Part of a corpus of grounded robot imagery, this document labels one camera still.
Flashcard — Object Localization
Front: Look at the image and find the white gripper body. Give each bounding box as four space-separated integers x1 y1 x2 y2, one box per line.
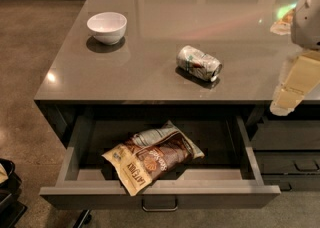
291 0 320 50

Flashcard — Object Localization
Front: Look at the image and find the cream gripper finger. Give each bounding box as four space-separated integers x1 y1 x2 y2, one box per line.
270 51 320 116
270 9 294 35

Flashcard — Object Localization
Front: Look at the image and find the brown chip bag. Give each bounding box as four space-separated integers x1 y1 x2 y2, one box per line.
102 121 204 196

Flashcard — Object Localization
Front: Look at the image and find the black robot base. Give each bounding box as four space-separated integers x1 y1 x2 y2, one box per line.
0 158 27 228

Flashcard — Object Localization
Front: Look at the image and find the grey kitchen counter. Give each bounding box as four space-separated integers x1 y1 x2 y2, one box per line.
35 0 299 103

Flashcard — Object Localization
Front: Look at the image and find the open grey top drawer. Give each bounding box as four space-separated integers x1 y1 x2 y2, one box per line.
40 117 280 210

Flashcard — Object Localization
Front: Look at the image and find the crushed silver soda can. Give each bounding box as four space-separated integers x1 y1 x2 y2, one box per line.
176 45 222 82

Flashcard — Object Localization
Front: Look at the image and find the white ceramic bowl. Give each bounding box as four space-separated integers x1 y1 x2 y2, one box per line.
87 12 127 45

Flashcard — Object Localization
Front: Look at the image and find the black drawer handle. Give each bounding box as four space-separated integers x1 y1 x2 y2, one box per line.
142 197 178 213

